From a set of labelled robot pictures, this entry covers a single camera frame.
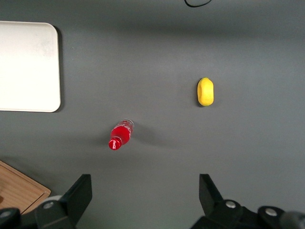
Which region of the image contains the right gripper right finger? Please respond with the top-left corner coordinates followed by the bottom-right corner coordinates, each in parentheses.
top-left (190, 174), bottom-right (258, 229)

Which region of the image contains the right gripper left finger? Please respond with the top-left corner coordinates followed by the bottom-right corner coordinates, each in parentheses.
top-left (35, 174), bottom-right (93, 229)

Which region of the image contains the wooden cabinet body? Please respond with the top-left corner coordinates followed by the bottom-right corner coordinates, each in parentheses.
top-left (0, 160), bottom-right (51, 215)

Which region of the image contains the red cola bottle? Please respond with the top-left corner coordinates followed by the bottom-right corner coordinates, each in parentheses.
top-left (108, 118), bottom-right (134, 151)

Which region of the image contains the yellow lemon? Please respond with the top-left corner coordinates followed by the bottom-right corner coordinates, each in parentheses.
top-left (196, 77), bottom-right (214, 107)

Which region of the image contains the white rectangular tray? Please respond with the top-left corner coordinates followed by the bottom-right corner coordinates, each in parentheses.
top-left (0, 21), bottom-right (61, 113)

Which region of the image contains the looped black cable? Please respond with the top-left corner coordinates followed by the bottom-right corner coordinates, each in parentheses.
top-left (184, 0), bottom-right (213, 8)

